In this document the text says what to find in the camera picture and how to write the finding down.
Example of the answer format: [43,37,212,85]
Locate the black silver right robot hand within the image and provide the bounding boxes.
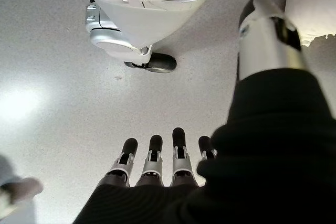
[73,0,336,224]

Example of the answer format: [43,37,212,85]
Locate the silver right robot leg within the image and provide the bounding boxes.
[70,0,226,63]

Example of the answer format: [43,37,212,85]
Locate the blurred grey brown object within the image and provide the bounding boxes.
[0,154,44,224]

